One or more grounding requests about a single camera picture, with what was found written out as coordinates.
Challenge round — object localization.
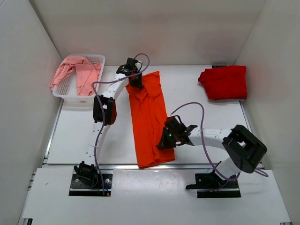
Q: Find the white plastic basket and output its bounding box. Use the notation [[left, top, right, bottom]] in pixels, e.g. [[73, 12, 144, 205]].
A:
[[52, 54, 105, 102]]

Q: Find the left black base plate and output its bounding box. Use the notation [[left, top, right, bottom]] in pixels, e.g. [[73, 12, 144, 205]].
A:
[[68, 170, 113, 197]]

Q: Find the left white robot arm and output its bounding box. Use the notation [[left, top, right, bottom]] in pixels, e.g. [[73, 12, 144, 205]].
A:
[[74, 58, 143, 190]]

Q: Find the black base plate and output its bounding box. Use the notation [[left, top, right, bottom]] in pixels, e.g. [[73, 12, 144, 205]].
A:
[[68, 170, 113, 197], [185, 171, 241, 199]]

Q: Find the orange t shirt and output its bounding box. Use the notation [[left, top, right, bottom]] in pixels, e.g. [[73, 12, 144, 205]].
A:
[[126, 71, 175, 168]]

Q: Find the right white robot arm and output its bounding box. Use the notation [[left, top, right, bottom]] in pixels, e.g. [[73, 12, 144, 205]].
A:
[[157, 115, 268, 191]]

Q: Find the pink t shirt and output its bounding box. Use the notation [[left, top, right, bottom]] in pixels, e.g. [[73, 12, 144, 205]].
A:
[[50, 55, 103, 96]]

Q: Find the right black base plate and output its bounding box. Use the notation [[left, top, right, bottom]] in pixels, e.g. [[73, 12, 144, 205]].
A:
[[185, 171, 241, 199]]

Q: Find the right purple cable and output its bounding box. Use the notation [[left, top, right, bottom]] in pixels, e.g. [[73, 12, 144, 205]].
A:
[[170, 102, 269, 194]]

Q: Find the red folded t shirt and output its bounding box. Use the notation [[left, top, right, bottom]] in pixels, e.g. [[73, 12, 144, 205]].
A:
[[198, 65, 248, 100]]

